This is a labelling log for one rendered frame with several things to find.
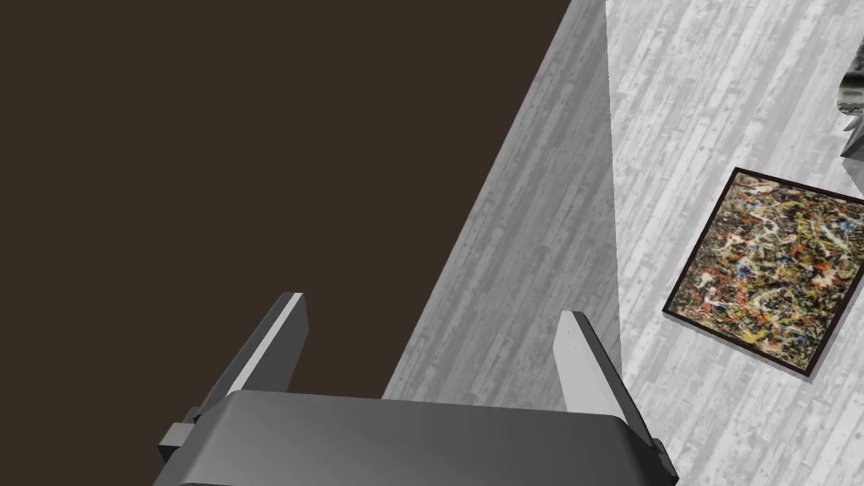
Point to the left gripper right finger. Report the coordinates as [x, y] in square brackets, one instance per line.
[588, 368]

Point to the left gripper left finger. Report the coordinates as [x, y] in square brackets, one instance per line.
[270, 351]

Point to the framed abstract splatter painting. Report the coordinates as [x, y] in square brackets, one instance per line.
[769, 270]

